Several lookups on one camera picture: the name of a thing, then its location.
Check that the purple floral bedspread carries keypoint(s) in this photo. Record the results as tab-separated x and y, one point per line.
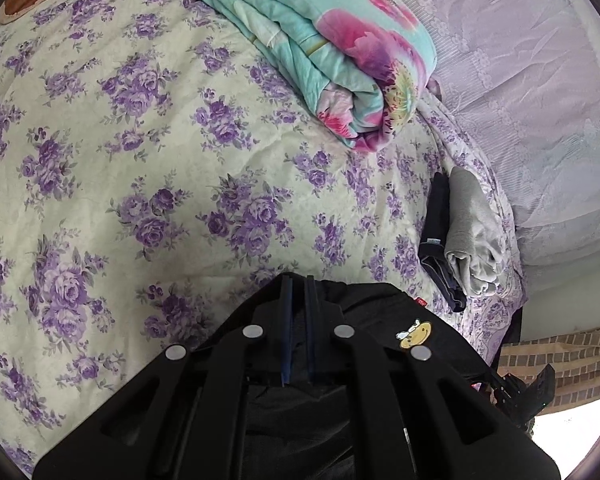
130	160

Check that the black white-striped folded pants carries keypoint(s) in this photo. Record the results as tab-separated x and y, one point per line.
437	220

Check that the brick pattern curtain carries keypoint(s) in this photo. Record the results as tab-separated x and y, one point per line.
570	360

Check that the floral folded quilt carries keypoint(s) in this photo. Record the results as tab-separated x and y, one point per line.
305	35

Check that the grey lace cover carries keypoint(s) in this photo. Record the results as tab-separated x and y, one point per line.
530	85

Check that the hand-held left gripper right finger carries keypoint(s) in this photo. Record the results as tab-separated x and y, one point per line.
311	330

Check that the grey folded pants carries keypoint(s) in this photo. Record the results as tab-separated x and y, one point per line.
472	225

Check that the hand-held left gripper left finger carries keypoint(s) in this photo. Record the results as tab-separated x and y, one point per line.
286	330

